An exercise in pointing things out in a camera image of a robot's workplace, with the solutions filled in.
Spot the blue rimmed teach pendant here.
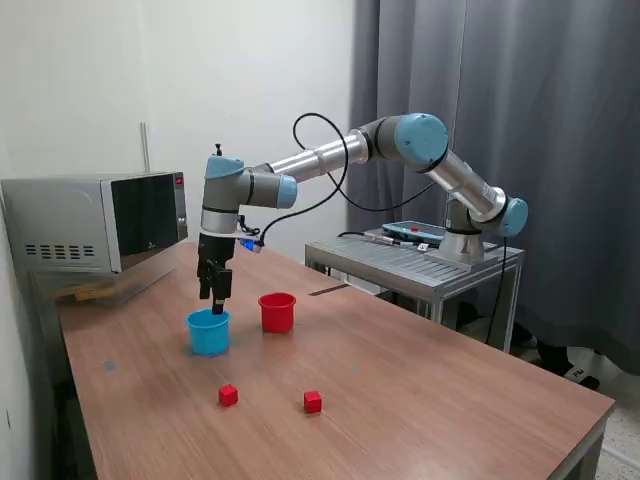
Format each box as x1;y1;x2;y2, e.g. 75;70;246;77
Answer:
382;220;447;245

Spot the red plastic cup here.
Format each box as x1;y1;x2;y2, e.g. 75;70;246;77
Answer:
257;292;298;334

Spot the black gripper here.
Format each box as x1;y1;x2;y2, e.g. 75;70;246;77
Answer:
196;232;237;316

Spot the black pendant cable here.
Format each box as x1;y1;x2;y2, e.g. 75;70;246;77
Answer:
336;229;426;247

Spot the black white shoe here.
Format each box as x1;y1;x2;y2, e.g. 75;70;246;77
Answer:
564;366;601;391

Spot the black trouser leg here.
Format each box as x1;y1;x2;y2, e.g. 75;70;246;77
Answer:
537;344;571;374

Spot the light wooden block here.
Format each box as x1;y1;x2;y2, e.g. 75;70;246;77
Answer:
53;283;119;303

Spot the blue plastic cup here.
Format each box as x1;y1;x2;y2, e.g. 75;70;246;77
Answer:
185;307;233;357

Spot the silver microwave oven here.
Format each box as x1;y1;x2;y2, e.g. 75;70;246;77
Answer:
0;171;190;275

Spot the black power cable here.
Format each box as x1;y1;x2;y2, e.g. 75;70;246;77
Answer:
486;234;508;346

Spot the black camera cable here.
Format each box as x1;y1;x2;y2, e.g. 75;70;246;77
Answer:
258;110;437;246

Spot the grey curtain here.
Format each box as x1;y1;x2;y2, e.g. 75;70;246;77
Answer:
346;0;640;376

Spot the wrist camera on white mount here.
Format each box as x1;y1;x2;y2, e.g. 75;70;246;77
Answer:
234;227;267;254

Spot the aluminium frame cart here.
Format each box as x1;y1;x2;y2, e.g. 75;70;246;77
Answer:
304;233;526;354

